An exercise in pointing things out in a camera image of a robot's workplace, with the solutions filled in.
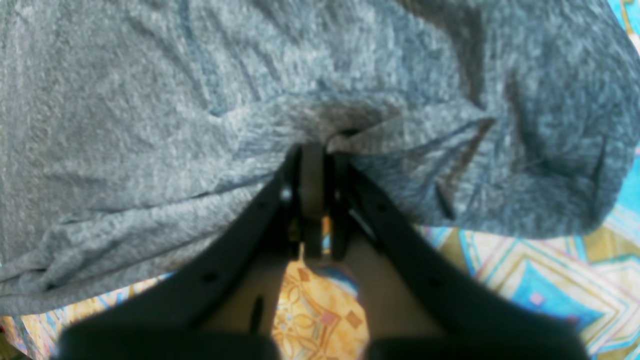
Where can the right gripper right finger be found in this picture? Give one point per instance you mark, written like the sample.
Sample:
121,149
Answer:
418,305

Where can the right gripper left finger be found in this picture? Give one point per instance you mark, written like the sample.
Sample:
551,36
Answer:
221,305

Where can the grey t-shirt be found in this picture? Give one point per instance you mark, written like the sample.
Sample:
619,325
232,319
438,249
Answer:
133,132

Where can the patterned tablecloth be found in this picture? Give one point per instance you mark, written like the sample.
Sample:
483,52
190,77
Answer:
589,280

